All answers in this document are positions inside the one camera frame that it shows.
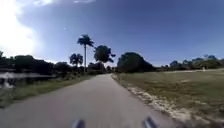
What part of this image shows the dark leafy tree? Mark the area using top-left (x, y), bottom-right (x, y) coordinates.
top-left (93, 44), bottom-right (117, 64)

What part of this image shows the dark round tree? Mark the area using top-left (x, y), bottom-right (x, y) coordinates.
top-left (116, 51), bottom-right (156, 74)

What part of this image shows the tall palm tree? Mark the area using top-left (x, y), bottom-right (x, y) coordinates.
top-left (76, 34), bottom-right (95, 74)

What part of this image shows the small palm tree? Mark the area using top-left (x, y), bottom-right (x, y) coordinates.
top-left (69, 53), bottom-right (84, 68)

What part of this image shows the grey paved path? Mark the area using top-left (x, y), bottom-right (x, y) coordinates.
top-left (0, 73), bottom-right (181, 128)

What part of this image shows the pale sandy path edge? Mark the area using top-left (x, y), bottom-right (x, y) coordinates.
top-left (111, 73), bottom-right (224, 128)

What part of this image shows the robot's own part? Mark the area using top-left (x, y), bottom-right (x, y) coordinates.
top-left (143, 116), bottom-right (159, 128)
top-left (72, 118), bottom-right (86, 128)

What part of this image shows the grass verge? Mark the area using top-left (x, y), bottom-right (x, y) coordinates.
top-left (0, 73), bottom-right (98, 109)

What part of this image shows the dry grass field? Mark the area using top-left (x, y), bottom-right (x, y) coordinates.
top-left (114, 68), bottom-right (224, 128)

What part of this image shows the distant tree line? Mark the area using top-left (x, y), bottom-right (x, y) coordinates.
top-left (155, 54), bottom-right (224, 72)

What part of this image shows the dark tree line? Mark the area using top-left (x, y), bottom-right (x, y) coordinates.
top-left (0, 50), bottom-right (116, 76)

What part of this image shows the pond water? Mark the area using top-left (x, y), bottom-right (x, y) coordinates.
top-left (0, 71), bottom-right (58, 81)

